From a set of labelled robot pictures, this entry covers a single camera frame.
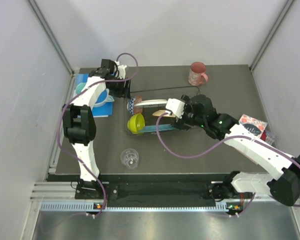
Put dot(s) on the clear drinking glass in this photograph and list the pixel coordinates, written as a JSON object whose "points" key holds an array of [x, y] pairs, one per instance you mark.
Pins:
{"points": [[130, 158]]}

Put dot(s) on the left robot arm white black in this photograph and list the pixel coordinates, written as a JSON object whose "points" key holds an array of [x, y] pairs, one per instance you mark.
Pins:
{"points": [[79, 126]]}

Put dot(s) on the watermelon pattern plate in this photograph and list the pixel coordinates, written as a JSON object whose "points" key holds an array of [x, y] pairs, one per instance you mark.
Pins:
{"points": [[153, 102]]}

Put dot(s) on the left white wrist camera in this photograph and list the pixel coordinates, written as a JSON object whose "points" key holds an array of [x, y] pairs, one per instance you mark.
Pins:
{"points": [[120, 70]]}

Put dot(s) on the white slotted cable duct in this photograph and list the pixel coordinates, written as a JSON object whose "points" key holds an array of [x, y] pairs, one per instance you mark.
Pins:
{"points": [[67, 206]]}

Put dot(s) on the lime green bowl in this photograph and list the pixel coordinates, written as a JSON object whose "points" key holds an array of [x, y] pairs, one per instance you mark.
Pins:
{"points": [[136, 123]]}

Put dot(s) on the Little Women book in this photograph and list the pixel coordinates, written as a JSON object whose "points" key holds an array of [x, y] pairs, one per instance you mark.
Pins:
{"points": [[253, 125]]}

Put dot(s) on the peach bird plate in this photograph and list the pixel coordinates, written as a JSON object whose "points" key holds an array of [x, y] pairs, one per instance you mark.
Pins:
{"points": [[165, 113]]}

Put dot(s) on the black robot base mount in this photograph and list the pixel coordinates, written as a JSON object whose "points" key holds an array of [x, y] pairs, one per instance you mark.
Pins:
{"points": [[166, 190]]}

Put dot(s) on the teal scalloped plate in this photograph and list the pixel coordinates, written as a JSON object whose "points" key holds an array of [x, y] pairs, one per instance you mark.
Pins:
{"points": [[153, 128]]}

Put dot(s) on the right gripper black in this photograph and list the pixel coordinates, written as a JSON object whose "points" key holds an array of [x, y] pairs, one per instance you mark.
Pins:
{"points": [[182, 123]]}

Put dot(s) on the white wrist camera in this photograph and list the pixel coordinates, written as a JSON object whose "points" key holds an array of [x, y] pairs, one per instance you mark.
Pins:
{"points": [[175, 107], [120, 70]]}

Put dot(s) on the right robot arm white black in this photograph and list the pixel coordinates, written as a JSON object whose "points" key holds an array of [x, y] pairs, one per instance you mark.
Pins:
{"points": [[282, 178]]}

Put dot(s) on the teal cat ear headphones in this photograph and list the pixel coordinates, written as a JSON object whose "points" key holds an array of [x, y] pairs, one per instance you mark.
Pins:
{"points": [[103, 98]]}

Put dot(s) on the black wire dish rack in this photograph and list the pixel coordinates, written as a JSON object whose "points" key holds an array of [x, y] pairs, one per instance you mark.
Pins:
{"points": [[156, 94]]}

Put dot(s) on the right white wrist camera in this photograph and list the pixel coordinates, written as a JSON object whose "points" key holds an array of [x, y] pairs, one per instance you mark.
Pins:
{"points": [[175, 107]]}

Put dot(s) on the orange blue patterned bowl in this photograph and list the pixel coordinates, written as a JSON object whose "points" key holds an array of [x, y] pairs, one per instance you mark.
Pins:
{"points": [[131, 105]]}

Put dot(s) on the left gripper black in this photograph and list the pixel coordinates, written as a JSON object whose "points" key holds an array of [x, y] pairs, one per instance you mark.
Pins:
{"points": [[123, 92]]}

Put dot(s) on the pink mug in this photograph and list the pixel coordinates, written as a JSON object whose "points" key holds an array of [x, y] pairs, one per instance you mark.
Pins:
{"points": [[197, 74]]}

